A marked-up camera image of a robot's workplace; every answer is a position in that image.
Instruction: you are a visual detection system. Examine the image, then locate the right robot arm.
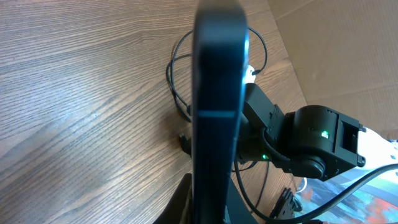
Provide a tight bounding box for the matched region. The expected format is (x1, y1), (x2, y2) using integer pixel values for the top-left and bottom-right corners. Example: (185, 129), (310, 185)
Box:
(236, 83), (397, 223)

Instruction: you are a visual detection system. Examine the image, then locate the blue Galaxy smartphone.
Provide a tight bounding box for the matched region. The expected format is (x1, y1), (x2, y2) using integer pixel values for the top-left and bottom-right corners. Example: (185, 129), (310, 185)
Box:
(192, 0), (249, 223)

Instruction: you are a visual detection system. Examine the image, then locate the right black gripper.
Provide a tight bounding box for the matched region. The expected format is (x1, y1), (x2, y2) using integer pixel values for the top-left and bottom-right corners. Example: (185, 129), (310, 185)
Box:
(179, 105), (302, 220)

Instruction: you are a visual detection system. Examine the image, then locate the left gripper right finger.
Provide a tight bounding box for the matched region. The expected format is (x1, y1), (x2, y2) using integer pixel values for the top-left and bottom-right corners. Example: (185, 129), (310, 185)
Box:
(226, 179), (257, 224)

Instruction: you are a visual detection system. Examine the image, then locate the black USB charging cable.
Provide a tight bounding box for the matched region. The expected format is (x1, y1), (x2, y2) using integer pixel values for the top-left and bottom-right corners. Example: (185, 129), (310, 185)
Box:
(165, 27), (271, 215)

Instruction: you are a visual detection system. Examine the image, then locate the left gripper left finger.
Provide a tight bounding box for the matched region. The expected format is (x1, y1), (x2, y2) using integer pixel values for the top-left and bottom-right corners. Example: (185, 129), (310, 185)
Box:
(154, 173), (192, 224)

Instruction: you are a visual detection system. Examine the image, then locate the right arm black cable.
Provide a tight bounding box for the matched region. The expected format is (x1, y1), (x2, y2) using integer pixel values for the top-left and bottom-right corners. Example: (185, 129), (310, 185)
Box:
(233, 124), (398, 224)

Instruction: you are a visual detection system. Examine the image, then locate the white charger plug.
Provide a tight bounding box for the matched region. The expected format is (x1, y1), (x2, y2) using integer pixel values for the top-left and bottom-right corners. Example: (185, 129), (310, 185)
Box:
(243, 65), (256, 84)

